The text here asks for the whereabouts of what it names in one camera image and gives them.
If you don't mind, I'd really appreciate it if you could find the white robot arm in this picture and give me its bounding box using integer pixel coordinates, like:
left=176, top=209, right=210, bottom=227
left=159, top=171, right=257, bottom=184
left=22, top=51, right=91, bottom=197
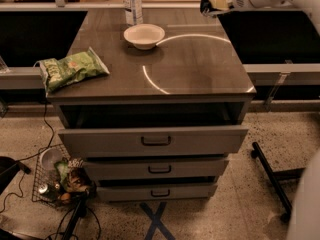
left=202, top=0, right=320, bottom=240

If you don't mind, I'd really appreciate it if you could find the green jalapeno chip bag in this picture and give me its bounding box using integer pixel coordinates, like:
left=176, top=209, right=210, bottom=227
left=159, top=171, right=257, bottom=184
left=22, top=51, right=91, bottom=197
left=36, top=47, right=110, bottom=94

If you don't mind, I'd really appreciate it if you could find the snack bag in basket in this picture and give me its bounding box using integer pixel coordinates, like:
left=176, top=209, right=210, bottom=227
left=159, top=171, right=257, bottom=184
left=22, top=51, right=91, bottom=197
left=54, top=158, right=92, bottom=193

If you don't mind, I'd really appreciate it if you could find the white bowl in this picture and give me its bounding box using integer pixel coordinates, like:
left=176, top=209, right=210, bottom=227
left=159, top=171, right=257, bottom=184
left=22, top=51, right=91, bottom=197
left=124, top=24, right=165, bottom=50

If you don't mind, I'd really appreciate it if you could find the clear plastic water bottle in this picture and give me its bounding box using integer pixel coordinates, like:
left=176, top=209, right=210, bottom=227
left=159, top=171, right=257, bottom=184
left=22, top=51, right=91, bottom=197
left=123, top=0, right=143, bottom=26

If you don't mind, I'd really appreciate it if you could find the grey drawer cabinet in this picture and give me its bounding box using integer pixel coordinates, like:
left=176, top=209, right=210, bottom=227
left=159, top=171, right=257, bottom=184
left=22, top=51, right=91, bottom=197
left=48, top=9, right=256, bottom=188

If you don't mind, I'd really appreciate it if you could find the top grey drawer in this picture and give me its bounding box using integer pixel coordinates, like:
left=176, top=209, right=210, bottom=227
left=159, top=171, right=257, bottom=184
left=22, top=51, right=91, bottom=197
left=59, top=125, right=248, bottom=158

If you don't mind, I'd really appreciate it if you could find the grey drawer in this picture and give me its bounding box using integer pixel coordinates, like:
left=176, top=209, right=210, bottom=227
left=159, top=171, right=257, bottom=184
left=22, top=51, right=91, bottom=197
left=97, top=183, right=217, bottom=202
left=84, top=157, right=228, bottom=180
left=59, top=125, right=248, bottom=158

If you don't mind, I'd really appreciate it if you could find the black chair base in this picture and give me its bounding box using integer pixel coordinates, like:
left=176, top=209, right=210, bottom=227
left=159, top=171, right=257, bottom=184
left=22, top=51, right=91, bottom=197
left=251, top=142, right=304, bottom=223

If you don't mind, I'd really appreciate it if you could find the middle grey drawer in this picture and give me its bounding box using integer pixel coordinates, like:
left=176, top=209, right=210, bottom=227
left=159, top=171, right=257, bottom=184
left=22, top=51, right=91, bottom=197
left=84, top=157, right=228, bottom=180

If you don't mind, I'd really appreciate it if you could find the bottom grey drawer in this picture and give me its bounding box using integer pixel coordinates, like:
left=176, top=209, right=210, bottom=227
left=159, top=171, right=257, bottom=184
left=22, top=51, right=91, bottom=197
left=97, top=183, right=217, bottom=202

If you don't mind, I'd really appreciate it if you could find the silver cup in basket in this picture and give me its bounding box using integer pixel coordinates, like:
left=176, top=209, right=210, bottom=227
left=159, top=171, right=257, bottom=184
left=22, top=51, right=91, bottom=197
left=39, top=148, right=63, bottom=171

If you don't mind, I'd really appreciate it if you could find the black tripod stand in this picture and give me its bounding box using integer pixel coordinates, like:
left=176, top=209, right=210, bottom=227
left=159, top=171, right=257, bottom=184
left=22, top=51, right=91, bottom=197
left=44, top=197, right=102, bottom=240

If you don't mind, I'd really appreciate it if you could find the wire basket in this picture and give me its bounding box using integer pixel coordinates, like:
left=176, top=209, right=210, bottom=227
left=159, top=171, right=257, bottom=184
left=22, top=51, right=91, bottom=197
left=32, top=144, right=96, bottom=207

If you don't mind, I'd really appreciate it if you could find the black cable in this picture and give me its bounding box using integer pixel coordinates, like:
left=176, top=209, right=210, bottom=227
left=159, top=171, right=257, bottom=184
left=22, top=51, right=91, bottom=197
left=0, top=100, right=56, bottom=214

